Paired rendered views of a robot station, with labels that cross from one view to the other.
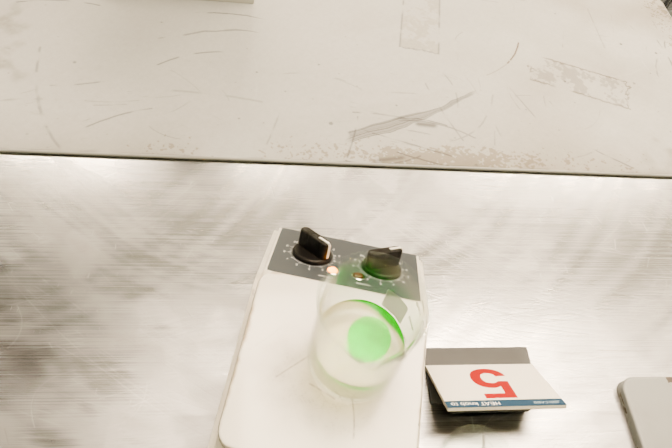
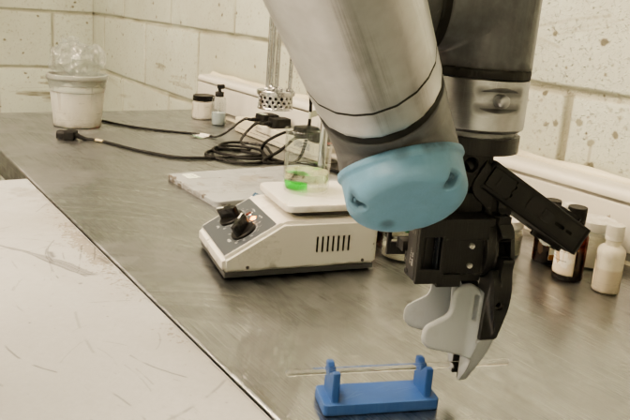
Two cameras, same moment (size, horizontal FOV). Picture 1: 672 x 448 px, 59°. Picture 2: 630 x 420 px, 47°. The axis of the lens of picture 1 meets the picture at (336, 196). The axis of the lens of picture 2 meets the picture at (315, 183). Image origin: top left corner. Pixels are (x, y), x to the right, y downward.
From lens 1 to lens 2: 0.96 m
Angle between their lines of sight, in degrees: 92
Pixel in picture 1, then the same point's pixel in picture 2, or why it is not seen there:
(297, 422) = not seen: hidden behind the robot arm
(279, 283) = (290, 202)
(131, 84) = (102, 375)
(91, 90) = (131, 393)
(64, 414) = (400, 307)
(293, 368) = (326, 197)
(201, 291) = (285, 292)
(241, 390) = not seen: hidden behind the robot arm
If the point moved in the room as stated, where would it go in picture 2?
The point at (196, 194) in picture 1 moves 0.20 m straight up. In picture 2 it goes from (211, 312) to (218, 125)
